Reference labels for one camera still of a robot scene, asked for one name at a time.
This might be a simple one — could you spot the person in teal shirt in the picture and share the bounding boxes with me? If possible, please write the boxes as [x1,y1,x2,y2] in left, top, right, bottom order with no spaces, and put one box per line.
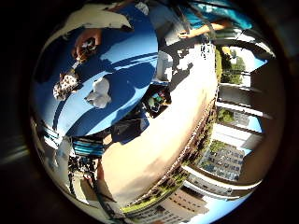
[149,0,254,48]

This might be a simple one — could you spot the black container with toys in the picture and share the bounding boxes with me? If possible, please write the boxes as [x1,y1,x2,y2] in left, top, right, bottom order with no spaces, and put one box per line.
[141,87,173,119]

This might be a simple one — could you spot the dark blue bag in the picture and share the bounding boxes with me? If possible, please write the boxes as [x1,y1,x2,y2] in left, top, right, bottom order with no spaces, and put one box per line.
[110,111,150,146]

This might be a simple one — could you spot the brown spotted white plush toy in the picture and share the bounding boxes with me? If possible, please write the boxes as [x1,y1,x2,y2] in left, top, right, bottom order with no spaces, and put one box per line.
[51,72,80,102]

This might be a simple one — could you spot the blue striped cloth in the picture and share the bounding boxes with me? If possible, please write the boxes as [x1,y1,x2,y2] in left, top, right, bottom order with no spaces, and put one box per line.
[70,135,106,158]

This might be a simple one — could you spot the orange striped tiger plush toy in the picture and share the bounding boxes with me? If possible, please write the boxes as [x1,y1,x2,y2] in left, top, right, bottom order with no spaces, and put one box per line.
[71,28,104,63]

